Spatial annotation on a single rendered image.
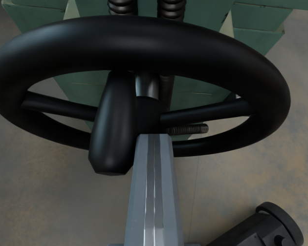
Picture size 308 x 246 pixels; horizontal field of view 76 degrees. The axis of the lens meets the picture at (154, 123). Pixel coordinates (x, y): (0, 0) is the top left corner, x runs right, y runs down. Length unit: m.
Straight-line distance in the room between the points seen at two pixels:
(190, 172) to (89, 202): 0.52
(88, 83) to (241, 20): 0.35
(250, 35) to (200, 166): 0.81
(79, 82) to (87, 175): 0.62
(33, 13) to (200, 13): 0.27
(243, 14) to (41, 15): 0.30
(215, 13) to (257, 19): 0.16
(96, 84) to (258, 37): 0.36
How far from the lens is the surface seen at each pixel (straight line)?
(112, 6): 0.19
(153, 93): 0.23
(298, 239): 1.07
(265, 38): 0.40
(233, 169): 1.15
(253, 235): 0.97
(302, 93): 1.57
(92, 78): 0.50
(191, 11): 0.21
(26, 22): 0.41
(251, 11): 0.35
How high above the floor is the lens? 1.03
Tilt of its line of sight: 70 degrees down
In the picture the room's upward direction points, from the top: 14 degrees clockwise
